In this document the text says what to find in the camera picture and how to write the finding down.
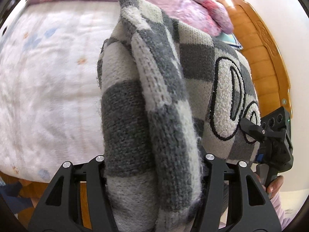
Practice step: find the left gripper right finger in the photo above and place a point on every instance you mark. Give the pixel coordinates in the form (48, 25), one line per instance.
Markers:
(249, 207)

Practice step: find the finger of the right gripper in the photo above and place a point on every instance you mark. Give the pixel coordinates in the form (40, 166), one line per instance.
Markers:
(252, 132)

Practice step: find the teal striped pillow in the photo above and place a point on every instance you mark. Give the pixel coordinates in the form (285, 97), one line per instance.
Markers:
(231, 40)

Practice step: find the grey white checkered cardigan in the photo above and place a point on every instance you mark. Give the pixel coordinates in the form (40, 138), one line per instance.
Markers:
(167, 89)

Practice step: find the floral white bed sheet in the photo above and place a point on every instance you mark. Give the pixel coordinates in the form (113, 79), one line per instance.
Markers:
(50, 96)

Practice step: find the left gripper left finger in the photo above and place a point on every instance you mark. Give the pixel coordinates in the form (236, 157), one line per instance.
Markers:
(60, 207)

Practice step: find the wooden headboard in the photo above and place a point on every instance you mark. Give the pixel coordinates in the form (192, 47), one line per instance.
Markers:
(268, 71)

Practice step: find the person's right hand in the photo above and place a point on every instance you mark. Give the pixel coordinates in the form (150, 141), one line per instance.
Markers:
(274, 187)

